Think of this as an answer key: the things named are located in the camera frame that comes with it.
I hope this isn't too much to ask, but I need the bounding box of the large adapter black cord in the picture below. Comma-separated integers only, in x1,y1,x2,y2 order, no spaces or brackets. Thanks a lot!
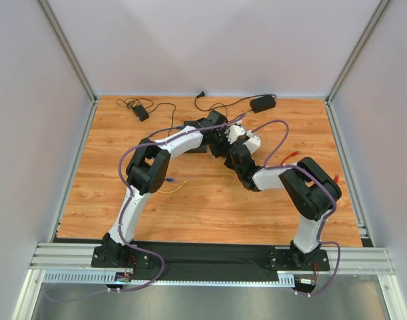
194,94,277,117

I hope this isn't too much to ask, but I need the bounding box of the red ethernet cable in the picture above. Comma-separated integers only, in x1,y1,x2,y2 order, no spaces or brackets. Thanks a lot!
279,150,340,183

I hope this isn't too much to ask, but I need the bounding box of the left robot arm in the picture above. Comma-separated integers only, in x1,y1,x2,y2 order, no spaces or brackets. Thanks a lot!
91,111,230,267

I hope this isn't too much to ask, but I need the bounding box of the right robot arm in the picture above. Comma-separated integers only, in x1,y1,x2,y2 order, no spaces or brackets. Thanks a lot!
224,145,342,269

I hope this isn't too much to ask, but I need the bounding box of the large black power adapter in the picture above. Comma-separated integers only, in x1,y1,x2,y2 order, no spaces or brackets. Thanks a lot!
250,95,276,113

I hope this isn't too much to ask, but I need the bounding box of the small black power adapter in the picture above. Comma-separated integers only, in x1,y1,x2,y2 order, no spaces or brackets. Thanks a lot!
133,105,149,122

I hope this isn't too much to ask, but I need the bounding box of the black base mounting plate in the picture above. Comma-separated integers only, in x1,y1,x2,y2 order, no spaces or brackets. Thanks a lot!
92,241,330,281

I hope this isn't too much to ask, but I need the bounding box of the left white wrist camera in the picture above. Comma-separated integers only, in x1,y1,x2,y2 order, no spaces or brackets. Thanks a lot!
226,125,246,144

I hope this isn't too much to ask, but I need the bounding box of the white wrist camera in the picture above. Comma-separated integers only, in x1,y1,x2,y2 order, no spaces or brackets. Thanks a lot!
226,125,246,144
242,135,261,155

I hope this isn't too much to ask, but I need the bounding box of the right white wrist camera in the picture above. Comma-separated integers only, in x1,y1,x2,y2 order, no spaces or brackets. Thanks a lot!
242,135,261,155

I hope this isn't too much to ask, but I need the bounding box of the left black network switch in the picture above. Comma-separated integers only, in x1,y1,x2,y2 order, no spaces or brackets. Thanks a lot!
183,118,210,155

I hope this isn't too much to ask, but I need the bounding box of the blue ethernet cable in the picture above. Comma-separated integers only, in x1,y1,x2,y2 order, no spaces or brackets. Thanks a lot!
153,125,185,184

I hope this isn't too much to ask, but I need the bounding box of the yellow ethernet cable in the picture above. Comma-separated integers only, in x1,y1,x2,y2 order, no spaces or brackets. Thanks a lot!
156,178,192,195

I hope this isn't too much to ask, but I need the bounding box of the small adapter black cord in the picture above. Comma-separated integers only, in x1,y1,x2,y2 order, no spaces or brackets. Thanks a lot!
116,97,177,129

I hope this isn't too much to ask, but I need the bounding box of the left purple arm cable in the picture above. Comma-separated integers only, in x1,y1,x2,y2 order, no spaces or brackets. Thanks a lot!
43,112,247,303

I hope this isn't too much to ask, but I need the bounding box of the aluminium frame rail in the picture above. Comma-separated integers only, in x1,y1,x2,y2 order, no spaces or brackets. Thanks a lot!
30,241,394,275

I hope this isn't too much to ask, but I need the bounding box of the grey slotted cable duct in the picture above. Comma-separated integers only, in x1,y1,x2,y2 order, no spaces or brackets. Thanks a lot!
42,270,296,287

